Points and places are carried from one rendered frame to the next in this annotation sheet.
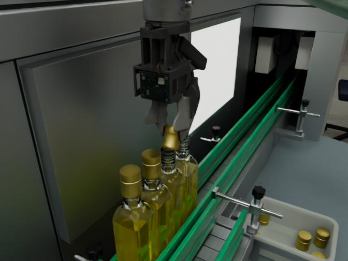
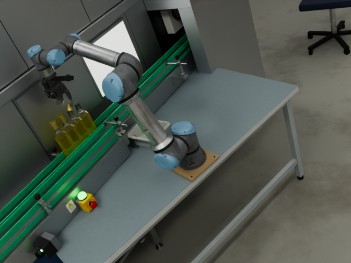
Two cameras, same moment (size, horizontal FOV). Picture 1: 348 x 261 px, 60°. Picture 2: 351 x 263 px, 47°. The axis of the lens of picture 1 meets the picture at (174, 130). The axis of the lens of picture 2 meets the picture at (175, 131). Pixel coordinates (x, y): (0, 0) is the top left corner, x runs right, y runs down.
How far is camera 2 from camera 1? 1.73 m
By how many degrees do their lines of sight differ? 16
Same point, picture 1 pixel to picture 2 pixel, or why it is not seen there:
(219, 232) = not seen: hidden behind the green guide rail
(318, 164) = (199, 91)
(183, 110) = (66, 98)
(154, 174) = (62, 120)
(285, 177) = (174, 104)
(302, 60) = not seen: hidden behind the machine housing
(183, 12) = (49, 73)
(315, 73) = (189, 33)
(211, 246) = not seen: hidden behind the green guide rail
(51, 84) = (22, 102)
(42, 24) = (14, 87)
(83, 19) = (26, 79)
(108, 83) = (43, 93)
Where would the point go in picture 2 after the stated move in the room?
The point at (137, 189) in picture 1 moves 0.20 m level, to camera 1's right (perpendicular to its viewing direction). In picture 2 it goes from (56, 126) to (91, 118)
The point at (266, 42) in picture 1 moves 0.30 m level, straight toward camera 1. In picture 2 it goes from (165, 13) to (149, 34)
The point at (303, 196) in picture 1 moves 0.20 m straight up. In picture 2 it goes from (177, 113) to (167, 86)
